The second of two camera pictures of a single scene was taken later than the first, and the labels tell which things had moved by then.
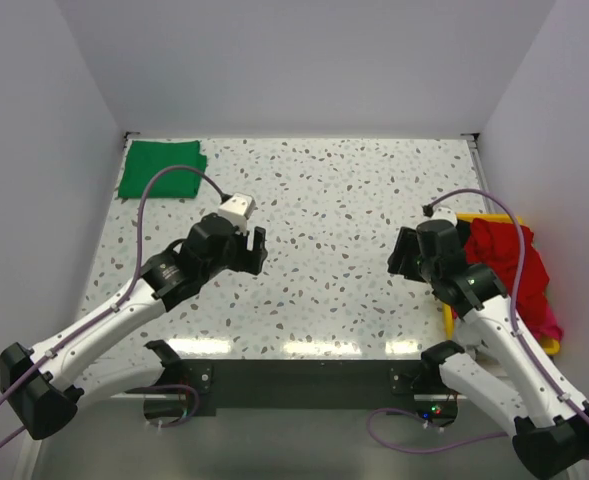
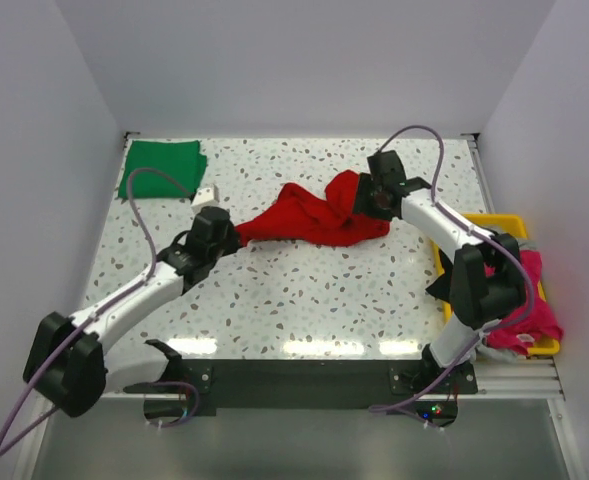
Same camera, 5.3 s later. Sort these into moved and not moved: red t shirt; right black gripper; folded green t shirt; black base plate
Moved: right black gripper; red t shirt
Not moved: black base plate; folded green t shirt
